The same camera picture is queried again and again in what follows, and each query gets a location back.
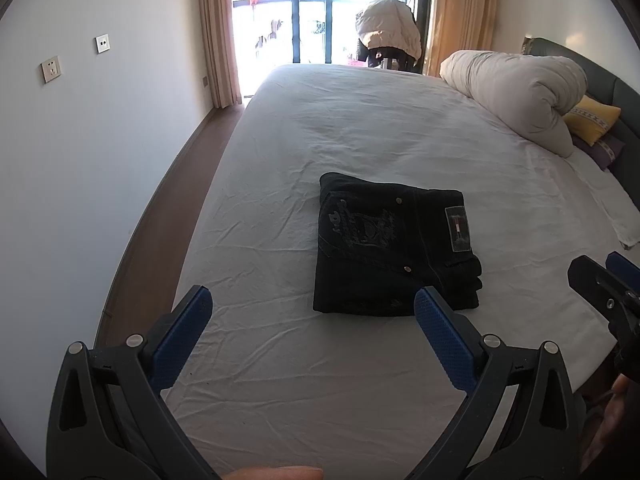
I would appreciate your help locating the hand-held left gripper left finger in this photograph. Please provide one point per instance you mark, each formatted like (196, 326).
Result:
(185, 330)

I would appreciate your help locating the beige puffy jacket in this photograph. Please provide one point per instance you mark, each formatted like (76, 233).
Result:
(387, 25)

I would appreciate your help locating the dark green headboard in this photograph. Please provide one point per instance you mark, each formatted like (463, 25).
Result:
(627, 105)

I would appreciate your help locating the rolled white duvet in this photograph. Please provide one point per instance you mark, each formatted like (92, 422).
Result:
(510, 90)

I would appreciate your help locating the person's left hand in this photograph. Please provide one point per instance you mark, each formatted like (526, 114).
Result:
(270, 474)

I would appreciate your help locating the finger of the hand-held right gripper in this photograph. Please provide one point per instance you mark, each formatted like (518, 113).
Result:
(595, 280)
(625, 269)

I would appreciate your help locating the person's right hand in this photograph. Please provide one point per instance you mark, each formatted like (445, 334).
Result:
(622, 385)

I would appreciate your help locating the glass balcony door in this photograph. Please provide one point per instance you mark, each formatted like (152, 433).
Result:
(310, 15)

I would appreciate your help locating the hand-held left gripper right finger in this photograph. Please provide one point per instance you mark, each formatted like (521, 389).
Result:
(442, 335)

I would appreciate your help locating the black pants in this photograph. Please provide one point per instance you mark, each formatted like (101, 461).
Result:
(380, 270)

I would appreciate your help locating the white wall socket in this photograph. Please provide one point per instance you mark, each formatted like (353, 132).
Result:
(51, 69)

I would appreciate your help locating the bed with white sheet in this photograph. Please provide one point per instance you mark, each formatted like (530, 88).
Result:
(350, 125)

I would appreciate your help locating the white cloth on bed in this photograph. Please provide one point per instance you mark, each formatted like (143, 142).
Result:
(600, 195)

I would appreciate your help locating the dark chair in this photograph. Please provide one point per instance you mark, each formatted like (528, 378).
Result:
(387, 57)

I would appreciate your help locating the yellow pillow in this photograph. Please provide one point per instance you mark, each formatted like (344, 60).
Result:
(592, 117)

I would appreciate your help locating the purple pillow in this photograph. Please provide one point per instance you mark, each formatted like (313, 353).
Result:
(605, 152)

